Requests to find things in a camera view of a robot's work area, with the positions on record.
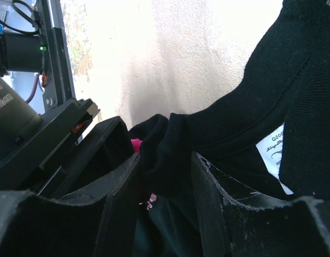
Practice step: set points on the pink flower brooch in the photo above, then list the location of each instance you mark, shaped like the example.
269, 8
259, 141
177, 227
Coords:
136, 143

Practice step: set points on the small white tag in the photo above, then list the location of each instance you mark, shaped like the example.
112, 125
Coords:
270, 150

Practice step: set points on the black garment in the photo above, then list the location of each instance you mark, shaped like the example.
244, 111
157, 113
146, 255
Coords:
286, 80

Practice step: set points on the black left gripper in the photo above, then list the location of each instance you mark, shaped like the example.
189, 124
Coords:
106, 147

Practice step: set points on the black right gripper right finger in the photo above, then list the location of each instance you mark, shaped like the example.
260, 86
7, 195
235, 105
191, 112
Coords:
235, 220

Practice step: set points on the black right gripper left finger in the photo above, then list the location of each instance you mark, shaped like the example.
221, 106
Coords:
96, 220

